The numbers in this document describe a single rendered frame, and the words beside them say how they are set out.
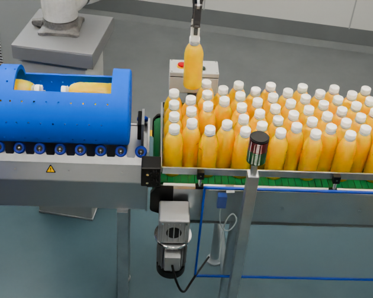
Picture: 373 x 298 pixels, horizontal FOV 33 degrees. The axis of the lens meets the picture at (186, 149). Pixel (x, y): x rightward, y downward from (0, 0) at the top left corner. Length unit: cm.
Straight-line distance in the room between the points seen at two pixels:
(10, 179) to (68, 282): 87
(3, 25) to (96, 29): 134
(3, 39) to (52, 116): 200
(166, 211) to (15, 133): 61
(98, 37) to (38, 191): 75
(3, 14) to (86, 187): 189
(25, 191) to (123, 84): 62
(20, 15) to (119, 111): 195
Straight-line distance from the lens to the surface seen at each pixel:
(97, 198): 257
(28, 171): 246
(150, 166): 226
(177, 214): 229
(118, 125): 225
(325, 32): 519
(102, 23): 297
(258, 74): 468
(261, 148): 201
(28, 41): 285
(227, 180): 238
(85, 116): 225
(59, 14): 283
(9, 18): 412
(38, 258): 330
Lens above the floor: 249
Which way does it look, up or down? 40 degrees down
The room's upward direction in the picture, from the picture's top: 5 degrees clockwise
